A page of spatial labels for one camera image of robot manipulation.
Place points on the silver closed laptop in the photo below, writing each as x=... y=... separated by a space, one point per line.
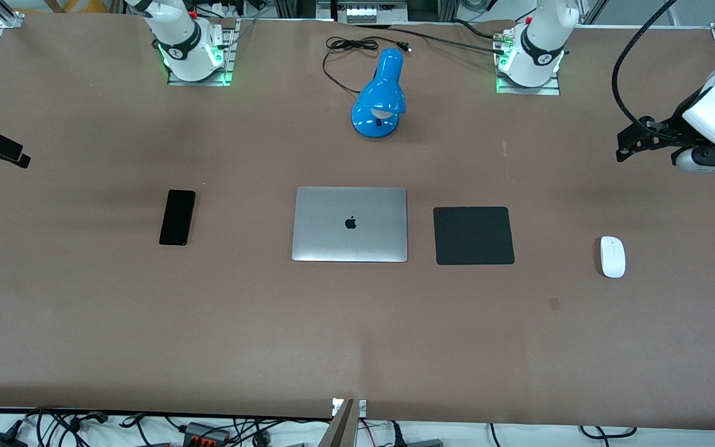
x=349 y=242

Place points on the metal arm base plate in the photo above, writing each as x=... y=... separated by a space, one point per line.
x=553 y=90
x=228 y=62

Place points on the black square mouse pad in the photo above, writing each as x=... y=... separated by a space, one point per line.
x=473 y=236

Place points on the blue desk lamp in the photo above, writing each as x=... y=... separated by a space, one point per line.
x=379 y=93

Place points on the white power strip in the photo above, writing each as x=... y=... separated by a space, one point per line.
x=376 y=13

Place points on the white computer mouse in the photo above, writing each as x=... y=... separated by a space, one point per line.
x=613 y=257

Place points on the grey box with red buttons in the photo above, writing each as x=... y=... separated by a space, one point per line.
x=205 y=433

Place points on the black power adapter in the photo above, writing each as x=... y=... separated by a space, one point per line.
x=0 y=439

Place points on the black smartphone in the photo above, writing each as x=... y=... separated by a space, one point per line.
x=177 y=217

